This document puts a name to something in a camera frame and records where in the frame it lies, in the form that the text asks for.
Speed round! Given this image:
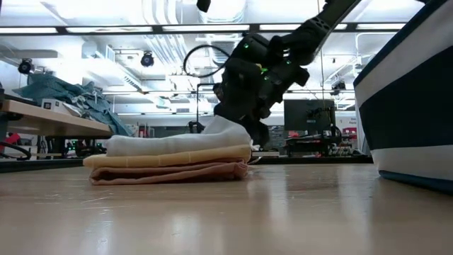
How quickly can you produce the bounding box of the thin hanging cable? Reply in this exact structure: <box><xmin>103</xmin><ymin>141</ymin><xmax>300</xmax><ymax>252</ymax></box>
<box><xmin>317</xmin><ymin>0</ymin><xmax>326</xmax><ymax>101</ymax></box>

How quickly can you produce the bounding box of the yellow checked towel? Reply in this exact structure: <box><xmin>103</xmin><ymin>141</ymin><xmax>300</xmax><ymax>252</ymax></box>
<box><xmin>83</xmin><ymin>144</ymin><xmax>253</xmax><ymax>169</ymax></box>

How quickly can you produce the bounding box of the pink towel with white stripes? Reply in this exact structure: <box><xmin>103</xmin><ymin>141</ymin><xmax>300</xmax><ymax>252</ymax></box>
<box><xmin>88</xmin><ymin>161</ymin><xmax>250</xmax><ymax>186</ymax></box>

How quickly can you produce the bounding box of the white waffle towel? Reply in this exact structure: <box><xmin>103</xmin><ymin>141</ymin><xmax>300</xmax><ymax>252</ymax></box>
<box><xmin>105</xmin><ymin>115</ymin><xmax>254</xmax><ymax>158</ymax></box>

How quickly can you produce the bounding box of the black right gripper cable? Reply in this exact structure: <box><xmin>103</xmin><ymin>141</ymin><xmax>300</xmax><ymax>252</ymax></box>
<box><xmin>183</xmin><ymin>45</ymin><xmax>231</xmax><ymax>79</ymax></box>

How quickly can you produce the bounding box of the wooden workbench grey frame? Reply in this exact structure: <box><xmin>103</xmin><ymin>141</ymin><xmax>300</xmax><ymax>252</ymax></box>
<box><xmin>0</xmin><ymin>99</ymin><xmax>113</xmax><ymax>157</ymax></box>

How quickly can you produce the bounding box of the small white box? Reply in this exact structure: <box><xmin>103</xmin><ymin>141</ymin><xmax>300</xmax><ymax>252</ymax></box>
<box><xmin>41</xmin><ymin>98</ymin><xmax>82</xmax><ymax>117</ymax></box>

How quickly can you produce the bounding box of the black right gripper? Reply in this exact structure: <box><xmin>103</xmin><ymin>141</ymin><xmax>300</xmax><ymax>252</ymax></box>
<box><xmin>214</xmin><ymin>58</ymin><xmax>311</xmax><ymax>147</ymax></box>

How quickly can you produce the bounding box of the navy fabric storage bin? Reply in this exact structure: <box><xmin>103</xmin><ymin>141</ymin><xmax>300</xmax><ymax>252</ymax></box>
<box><xmin>352</xmin><ymin>0</ymin><xmax>453</xmax><ymax>195</ymax></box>

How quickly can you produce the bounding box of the black metal stand frame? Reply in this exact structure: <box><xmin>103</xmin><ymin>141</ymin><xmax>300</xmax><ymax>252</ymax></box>
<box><xmin>195</xmin><ymin>81</ymin><xmax>217</xmax><ymax>134</ymax></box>

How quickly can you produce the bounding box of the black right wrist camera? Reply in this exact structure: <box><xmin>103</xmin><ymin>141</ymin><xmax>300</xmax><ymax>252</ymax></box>
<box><xmin>222</xmin><ymin>58</ymin><xmax>265</xmax><ymax>107</ymax></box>

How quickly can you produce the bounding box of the red plastic object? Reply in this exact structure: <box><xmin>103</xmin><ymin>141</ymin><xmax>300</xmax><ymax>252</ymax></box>
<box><xmin>5</xmin><ymin>132</ymin><xmax>23</xmax><ymax>145</ymax></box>

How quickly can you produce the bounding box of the black aluminium table frame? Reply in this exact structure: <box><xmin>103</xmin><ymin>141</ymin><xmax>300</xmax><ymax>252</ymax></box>
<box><xmin>0</xmin><ymin>157</ymin><xmax>374</xmax><ymax>174</ymax></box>

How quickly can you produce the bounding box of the black computer monitor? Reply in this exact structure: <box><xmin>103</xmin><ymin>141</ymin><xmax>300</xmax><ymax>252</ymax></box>
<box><xmin>283</xmin><ymin>99</ymin><xmax>336</xmax><ymax>137</ymax></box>

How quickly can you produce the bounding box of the black ceiling camera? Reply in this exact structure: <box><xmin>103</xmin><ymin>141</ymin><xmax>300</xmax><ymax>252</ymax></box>
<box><xmin>140</xmin><ymin>51</ymin><xmax>156</xmax><ymax>68</ymax></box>
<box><xmin>17</xmin><ymin>58</ymin><xmax>35</xmax><ymax>75</ymax></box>

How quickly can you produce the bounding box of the teal cloth pile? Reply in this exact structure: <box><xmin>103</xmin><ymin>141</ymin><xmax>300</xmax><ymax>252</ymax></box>
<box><xmin>13</xmin><ymin>72</ymin><xmax>134</xmax><ymax>138</ymax></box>

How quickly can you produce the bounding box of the black cable loop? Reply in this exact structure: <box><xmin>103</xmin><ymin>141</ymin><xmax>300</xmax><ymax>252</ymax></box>
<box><xmin>0</xmin><ymin>140</ymin><xmax>33</xmax><ymax>162</ymax></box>

